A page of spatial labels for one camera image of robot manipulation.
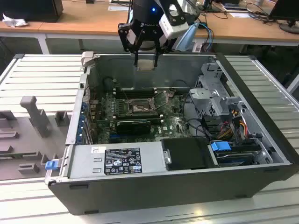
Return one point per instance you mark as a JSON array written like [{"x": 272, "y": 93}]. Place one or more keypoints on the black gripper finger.
[
  {"x": 123, "y": 37},
  {"x": 157, "y": 57}
]

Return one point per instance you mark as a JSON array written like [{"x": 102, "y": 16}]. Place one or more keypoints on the silver square CPU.
[{"x": 146, "y": 65}]

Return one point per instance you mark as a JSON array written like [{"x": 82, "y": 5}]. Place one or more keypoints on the black RAM slot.
[
  {"x": 135, "y": 96},
  {"x": 149, "y": 89},
  {"x": 137, "y": 114},
  {"x": 156, "y": 120},
  {"x": 144, "y": 91},
  {"x": 140, "y": 93},
  {"x": 140, "y": 118}
]

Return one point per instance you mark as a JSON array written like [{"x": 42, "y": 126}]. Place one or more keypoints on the metal CPU socket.
[{"x": 137, "y": 108}]

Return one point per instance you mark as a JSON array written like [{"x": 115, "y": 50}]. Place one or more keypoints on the white paper sheet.
[
  {"x": 238, "y": 14},
  {"x": 120, "y": 7}
]

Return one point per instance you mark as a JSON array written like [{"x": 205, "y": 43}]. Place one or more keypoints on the pale blue face mask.
[{"x": 187, "y": 37}]

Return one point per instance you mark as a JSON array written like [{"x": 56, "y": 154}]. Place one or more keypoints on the coin cell battery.
[{"x": 171, "y": 93}]

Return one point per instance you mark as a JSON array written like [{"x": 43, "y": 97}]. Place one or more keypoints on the wooden desk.
[{"x": 81, "y": 23}]

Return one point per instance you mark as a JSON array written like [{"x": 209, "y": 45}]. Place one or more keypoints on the black cylindrical part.
[{"x": 108, "y": 84}]

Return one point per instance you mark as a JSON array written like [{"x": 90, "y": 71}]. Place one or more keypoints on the black monitor stand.
[{"x": 209, "y": 5}]

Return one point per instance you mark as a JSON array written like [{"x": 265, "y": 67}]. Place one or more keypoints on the grey metal drive cage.
[{"x": 210, "y": 93}]

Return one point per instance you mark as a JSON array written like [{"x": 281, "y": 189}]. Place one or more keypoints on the graphics card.
[{"x": 133, "y": 128}]

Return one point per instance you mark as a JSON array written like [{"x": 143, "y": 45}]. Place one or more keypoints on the green motherboard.
[{"x": 172, "y": 130}]

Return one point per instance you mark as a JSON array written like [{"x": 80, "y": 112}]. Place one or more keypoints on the blue header connector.
[{"x": 113, "y": 135}]

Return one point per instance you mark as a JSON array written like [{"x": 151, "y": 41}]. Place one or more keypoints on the black desktop tower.
[{"x": 30, "y": 9}]

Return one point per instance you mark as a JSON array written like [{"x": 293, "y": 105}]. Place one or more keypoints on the black plastic shroud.
[{"x": 187, "y": 154}]

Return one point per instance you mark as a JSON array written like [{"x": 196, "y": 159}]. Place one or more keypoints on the crumpled white paper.
[{"x": 14, "y": 21}]

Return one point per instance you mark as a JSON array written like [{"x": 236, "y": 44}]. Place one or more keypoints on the hard disk in blue carrier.
[{"x": 220, "y": 149}]

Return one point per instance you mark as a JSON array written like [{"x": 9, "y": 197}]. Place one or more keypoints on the grey power supply unit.
[{"x": 81, "y": 161}]

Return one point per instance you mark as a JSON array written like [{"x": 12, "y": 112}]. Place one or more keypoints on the black monitor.
[{"x": 285, "y": 9}]

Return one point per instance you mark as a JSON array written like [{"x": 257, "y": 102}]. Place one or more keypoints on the black and grey PC case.
[{"x": 163, "y": 193}]

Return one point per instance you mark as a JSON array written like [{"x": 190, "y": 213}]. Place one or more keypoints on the grey parts rack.
[{"x": 23, "y": 140}]

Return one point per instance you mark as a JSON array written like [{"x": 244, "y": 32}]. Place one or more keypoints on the blue plastic latch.
[{"x": 51, "y": 165}]

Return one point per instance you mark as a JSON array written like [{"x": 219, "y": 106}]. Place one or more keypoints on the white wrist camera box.
[{"x": 174, "y": 29}]

